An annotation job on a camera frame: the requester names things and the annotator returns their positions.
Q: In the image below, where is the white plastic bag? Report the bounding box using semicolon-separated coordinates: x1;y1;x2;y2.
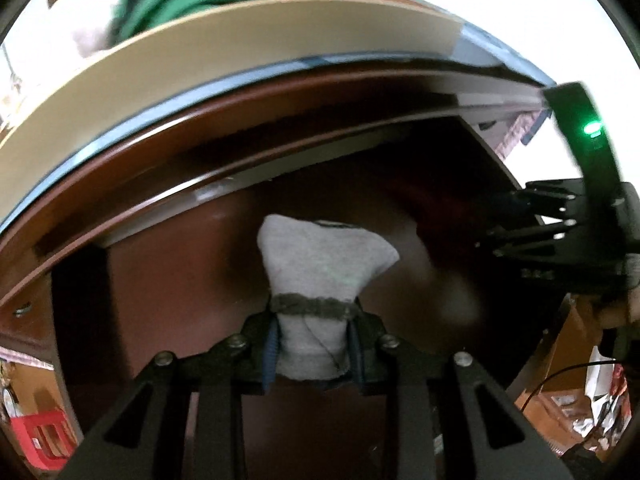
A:
584;345;627;442

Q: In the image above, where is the grey sock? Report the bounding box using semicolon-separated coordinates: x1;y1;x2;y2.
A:
256;214;401;381

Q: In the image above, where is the cardboard box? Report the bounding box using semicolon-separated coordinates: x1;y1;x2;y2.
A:
515;300;603;411

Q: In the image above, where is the pink patterned cloth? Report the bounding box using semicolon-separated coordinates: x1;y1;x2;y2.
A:
0;344;57;370
492;110;545;159

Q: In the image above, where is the beige underwear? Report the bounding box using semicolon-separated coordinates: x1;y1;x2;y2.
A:
45;0;126;58

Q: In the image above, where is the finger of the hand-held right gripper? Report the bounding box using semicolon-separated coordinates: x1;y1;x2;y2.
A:
475;222;589;281
520;178;589;221

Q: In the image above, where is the brown dresser with beige top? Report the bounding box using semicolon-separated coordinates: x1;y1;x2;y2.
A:
0;0;556;480

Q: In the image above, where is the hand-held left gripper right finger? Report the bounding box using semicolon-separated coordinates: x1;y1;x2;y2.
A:
346;310;571;480

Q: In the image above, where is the person's right hand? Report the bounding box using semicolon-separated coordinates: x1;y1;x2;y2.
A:
595;292;640;331

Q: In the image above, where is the red plastic stool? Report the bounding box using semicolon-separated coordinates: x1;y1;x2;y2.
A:
10;409;81;471

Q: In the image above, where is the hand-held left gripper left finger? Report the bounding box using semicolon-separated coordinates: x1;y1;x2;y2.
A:
72;310;282;480

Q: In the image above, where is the black cable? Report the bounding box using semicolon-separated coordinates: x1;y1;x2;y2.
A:
520;356;622;411

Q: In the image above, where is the dark red underwear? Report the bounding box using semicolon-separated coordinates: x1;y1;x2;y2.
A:
385;172;488;266

